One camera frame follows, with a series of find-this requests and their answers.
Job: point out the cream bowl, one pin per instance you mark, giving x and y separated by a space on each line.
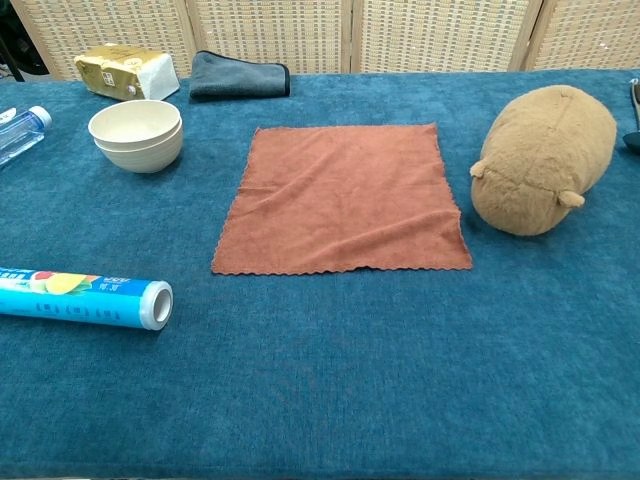
145 157
132 122

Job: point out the rust orange cloth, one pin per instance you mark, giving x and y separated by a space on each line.
345 200

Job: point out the blue tablecloth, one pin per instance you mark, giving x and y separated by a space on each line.
320 375

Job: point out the grey folded towel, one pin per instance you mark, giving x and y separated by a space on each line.
235 77

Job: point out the woven folding screen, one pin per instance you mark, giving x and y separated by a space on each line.
420 35

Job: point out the brown plush capybara toy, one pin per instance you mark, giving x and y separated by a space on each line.
545 160

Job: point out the blue cling film roll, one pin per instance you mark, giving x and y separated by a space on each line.
75 300

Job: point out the gold tissue pack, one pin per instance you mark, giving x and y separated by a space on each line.
112 70

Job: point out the clear water bottle blue label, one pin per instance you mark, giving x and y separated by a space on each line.
20 132

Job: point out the black tripod stand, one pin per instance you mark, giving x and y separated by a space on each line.
7 45

